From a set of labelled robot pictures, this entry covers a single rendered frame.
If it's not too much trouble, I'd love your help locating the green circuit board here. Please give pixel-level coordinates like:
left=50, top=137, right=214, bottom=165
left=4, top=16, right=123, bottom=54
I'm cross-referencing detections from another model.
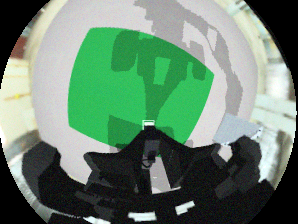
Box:
left=68, top=27, right=214, bottom=149

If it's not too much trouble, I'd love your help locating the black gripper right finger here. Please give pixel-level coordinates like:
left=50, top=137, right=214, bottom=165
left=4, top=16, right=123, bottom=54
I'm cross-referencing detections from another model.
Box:
left=157, top=129, right=222, bottom=189

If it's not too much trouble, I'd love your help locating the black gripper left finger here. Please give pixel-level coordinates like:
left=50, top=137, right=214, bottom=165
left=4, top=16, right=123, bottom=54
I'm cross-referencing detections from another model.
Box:
left=82, top=131, right=145, bottom=193

